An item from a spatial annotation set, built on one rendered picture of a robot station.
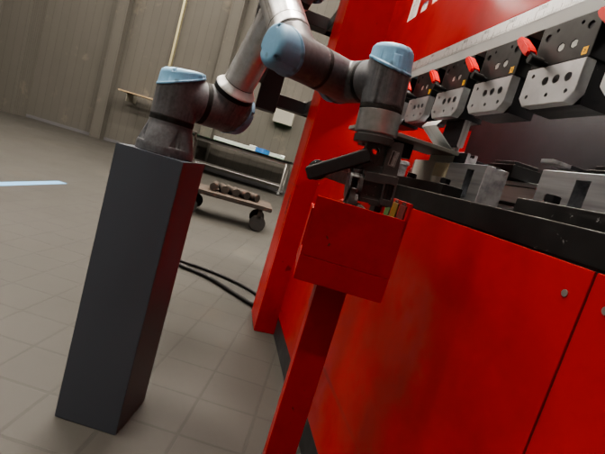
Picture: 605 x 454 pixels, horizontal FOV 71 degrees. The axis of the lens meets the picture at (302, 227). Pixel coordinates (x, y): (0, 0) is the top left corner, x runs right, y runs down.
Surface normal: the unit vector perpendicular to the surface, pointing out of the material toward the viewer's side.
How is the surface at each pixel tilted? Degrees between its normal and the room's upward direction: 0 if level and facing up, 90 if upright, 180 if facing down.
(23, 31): 90
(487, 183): 90
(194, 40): 90
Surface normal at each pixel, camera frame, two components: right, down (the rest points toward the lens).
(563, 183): -0.94, -0.25
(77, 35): -0.07, 0.12
